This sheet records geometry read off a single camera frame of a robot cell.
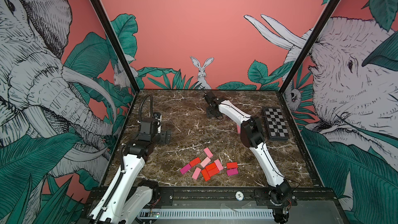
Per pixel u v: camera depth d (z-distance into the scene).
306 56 0.98
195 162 0.84
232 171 0.82
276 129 0.96
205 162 0.84
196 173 0.82
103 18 0.81
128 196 0.45
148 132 0.56
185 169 0.83
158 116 0.69
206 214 0.70
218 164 0.84
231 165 0.86
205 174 0.81
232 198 0.75
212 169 0.82
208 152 0.88
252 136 0.66
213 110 0.80
